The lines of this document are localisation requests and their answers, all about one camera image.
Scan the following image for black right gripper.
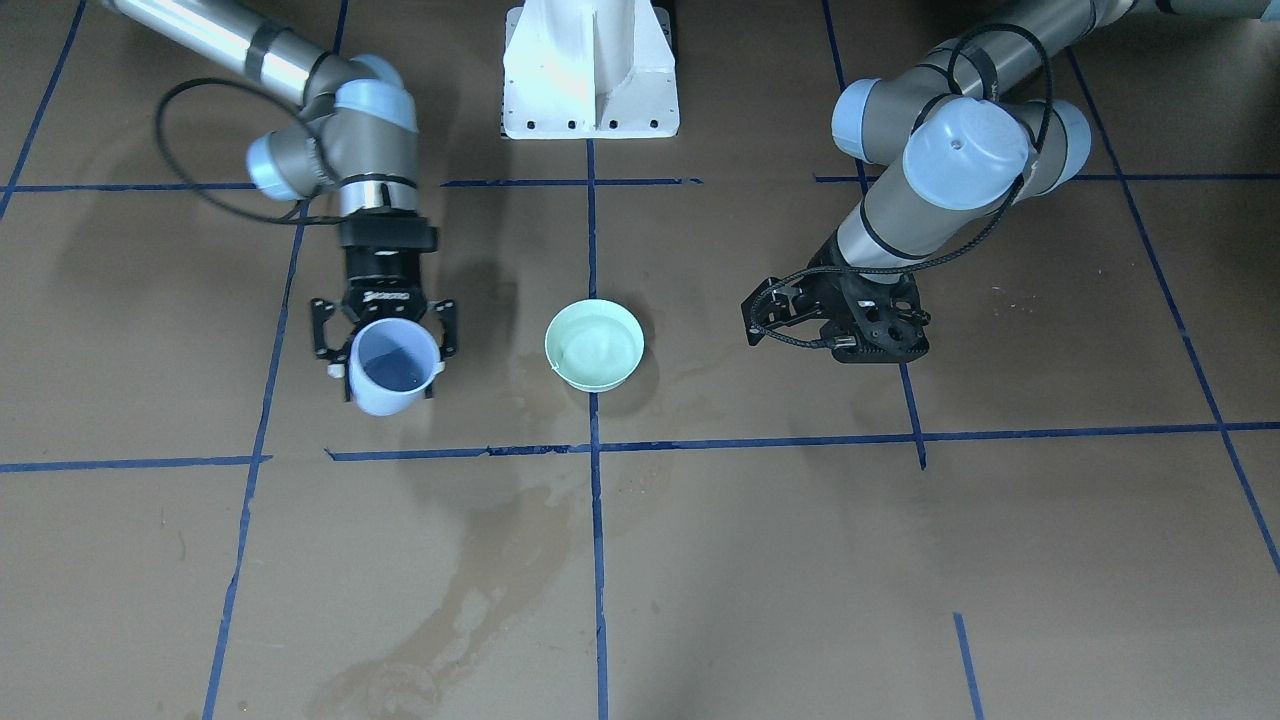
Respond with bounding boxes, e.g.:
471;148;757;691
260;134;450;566
308;215;460;398

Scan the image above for mint green bowl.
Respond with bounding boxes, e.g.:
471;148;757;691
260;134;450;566
544;299;645;393

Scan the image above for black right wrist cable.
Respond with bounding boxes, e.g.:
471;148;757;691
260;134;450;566
154;78;346;227

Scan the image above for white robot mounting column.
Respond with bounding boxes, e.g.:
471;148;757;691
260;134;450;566
500;1;681;141

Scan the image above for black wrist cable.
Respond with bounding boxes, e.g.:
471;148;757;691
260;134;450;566
154;78;346;227
745;22;1056;351

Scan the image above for light blue cup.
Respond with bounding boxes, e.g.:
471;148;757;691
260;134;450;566
348;318;443;416

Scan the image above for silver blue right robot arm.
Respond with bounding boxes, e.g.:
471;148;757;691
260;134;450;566
109;1;458;416

